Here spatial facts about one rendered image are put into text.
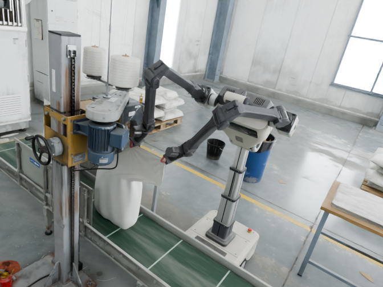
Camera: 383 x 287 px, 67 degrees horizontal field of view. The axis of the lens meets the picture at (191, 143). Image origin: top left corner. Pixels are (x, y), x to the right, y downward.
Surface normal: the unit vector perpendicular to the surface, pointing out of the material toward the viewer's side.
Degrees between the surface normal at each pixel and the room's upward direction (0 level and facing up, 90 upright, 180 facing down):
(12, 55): 90
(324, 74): 90
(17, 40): 90
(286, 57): 90
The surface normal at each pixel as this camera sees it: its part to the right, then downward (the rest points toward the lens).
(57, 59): -0.57, 0.24
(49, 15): 0.80, 0.36
